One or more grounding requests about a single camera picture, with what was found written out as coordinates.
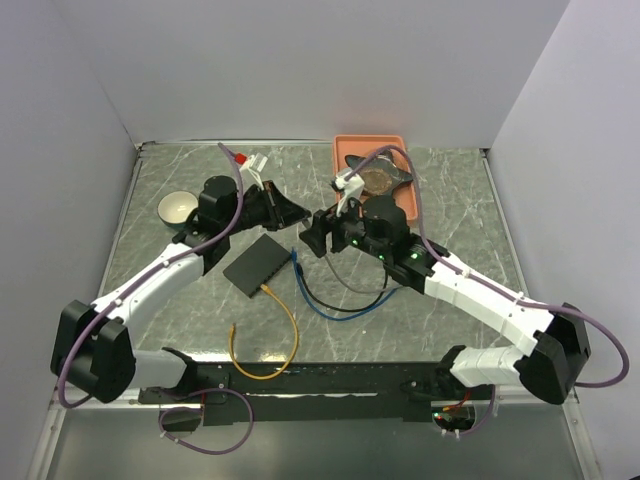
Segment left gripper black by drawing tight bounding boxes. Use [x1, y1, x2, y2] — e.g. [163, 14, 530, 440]
[223, 180, 311, 236]

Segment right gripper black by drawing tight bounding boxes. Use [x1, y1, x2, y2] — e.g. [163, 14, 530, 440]
[299, 191, 390, 261]

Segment black network switch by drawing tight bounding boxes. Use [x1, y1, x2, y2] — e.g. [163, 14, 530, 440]
[223, 234, 291, 298]

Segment yellow ethernet cable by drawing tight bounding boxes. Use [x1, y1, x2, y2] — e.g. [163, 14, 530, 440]
[228, 283, 300, 381]

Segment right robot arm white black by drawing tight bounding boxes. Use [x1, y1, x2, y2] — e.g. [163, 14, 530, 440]
[299, 197, 591, 405]

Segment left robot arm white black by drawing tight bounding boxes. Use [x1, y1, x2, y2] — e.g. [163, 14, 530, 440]
[50, 176, 311, 408]

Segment dark blue star dish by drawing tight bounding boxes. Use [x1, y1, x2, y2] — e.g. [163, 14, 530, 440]
[358, 149, 413, 197]

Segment orange plastic tray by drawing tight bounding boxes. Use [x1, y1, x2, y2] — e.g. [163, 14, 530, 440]
[333, 134, 417, 225]

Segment white ceramic bowl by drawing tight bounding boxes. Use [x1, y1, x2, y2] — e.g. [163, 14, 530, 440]
[156, 191, 198, 230]

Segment black ethernet cable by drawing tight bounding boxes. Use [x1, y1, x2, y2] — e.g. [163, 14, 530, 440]
[297, 262, 390, 313]

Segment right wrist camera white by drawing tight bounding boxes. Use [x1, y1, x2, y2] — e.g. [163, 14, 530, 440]
[331, 167, 364, 217]

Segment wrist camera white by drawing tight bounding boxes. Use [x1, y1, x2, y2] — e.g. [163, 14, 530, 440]
[331, 167, 364, 217]
[235, 153, 268, 189]

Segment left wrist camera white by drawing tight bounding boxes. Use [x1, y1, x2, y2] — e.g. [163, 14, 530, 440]
[235, 153, 268, 189]

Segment blue ethernet cable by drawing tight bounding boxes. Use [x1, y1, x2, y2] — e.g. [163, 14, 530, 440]
[290, 248, 401, 321]

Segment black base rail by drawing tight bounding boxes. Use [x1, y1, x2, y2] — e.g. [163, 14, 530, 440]
[137, 359, 496, 426]

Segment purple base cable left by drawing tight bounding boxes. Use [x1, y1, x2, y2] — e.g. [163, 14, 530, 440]
[158, 388, 255, 456]

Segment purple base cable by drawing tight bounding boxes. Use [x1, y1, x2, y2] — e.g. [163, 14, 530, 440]
[158, 388, 255, 456]
[442, 387, 500, 441]

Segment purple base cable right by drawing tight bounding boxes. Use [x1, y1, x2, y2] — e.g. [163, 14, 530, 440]
[442, 387, 500, 441]

